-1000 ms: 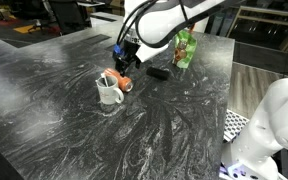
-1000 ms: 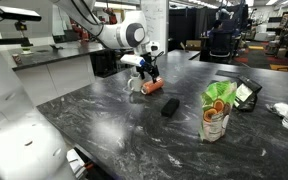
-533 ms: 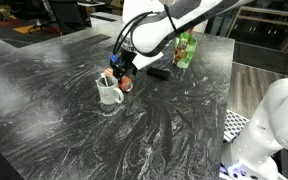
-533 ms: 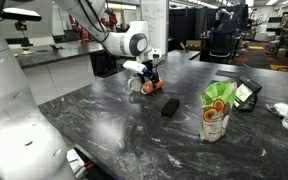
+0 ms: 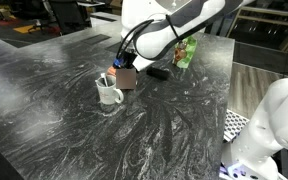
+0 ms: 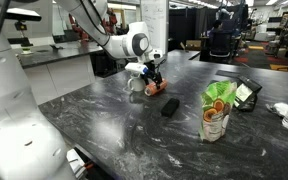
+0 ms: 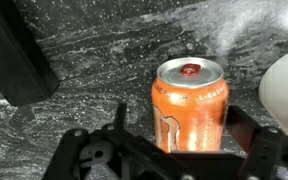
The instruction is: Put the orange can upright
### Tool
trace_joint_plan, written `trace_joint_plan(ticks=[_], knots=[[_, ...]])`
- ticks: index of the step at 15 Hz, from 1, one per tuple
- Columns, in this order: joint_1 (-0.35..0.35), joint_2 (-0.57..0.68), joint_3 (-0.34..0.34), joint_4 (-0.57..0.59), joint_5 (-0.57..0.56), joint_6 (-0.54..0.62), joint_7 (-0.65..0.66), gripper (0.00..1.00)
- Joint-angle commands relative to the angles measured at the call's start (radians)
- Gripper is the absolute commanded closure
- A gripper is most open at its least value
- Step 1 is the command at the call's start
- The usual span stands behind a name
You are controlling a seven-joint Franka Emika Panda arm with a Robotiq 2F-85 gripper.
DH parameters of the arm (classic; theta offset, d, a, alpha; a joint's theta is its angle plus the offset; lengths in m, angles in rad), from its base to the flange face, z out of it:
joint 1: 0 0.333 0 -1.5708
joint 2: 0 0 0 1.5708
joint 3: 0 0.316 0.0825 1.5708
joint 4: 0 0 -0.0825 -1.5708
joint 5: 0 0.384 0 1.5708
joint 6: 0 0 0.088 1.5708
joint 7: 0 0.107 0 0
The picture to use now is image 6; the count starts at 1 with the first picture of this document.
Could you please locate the white whiteboard panel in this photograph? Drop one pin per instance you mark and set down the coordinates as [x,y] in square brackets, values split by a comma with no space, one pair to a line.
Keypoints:
[154,23]

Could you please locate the seated person in background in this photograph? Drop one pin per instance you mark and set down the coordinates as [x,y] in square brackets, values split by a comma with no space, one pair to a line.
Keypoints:
[216,26]

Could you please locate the orange soda can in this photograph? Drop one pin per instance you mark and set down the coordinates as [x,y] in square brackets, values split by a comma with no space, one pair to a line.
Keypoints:
[151,91]

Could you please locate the brown cardboard box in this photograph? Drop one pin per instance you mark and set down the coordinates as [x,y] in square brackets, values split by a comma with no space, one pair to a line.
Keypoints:
[193,45]

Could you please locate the black camera on stand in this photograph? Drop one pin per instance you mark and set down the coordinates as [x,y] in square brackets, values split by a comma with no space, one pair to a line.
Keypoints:
[23,33]

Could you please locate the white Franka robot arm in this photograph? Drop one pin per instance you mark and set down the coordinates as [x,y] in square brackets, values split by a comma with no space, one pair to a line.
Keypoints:
[117,45]

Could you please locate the green coconut snack bag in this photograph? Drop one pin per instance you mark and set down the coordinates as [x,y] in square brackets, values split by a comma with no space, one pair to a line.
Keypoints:
[215,113]

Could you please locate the black rectangular block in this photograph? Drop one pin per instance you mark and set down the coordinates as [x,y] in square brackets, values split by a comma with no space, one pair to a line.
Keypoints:
[170,107]

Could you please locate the wooden shelf frame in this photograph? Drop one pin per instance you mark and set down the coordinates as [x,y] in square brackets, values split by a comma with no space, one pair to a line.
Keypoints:
[287,33]

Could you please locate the crumpled white plastic wrapper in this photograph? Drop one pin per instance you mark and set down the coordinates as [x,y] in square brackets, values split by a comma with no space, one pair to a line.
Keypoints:
[279,109]

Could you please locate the black office chair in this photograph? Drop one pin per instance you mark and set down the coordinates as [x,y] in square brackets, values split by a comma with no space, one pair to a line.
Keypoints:
[220,45]

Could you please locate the black flat mat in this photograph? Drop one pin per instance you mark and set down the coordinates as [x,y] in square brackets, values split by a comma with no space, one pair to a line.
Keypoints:
[226,73]

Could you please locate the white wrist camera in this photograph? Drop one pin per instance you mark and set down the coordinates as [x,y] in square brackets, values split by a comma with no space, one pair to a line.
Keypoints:
[135,68]

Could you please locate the white orange device under table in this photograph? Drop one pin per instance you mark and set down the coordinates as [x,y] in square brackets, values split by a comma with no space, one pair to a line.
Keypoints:
[77,163]

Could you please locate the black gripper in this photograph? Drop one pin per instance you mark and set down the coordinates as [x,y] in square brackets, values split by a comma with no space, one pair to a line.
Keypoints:
[153,66]

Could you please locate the black curtain partition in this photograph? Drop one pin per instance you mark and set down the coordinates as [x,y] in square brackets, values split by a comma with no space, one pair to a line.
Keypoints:
[190,23]

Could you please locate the white ceramic mug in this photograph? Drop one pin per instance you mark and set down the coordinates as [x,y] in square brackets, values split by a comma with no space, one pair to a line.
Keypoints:
[135,85]

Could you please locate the white cabinet with dark counter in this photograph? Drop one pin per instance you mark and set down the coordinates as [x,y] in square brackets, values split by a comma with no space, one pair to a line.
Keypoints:
[60,73]

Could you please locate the red background robot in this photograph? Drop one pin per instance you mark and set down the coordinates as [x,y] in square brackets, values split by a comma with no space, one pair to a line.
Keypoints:
[77,26]

